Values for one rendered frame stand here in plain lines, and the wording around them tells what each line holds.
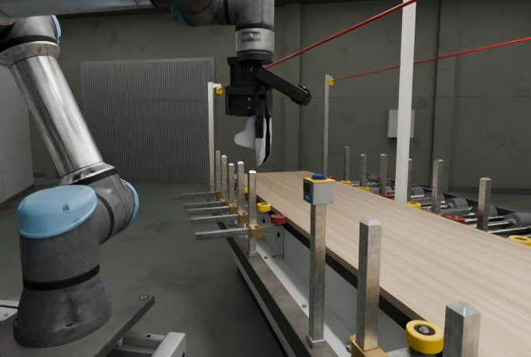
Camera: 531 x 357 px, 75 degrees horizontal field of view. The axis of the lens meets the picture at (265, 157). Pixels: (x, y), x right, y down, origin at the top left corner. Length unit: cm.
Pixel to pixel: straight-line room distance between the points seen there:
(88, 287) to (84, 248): 7
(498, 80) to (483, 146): 123
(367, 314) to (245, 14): 69
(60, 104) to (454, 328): 81
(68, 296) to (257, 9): 59
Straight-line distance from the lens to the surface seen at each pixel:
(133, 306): 76
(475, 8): 775
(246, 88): 66
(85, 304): 69
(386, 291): 112
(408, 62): 223
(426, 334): 96
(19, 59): 83
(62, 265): 66
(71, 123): 79
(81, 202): 65
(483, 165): 766
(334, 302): 150
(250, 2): 69
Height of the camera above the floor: 139
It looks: 6 degrees down
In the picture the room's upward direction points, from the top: straight up
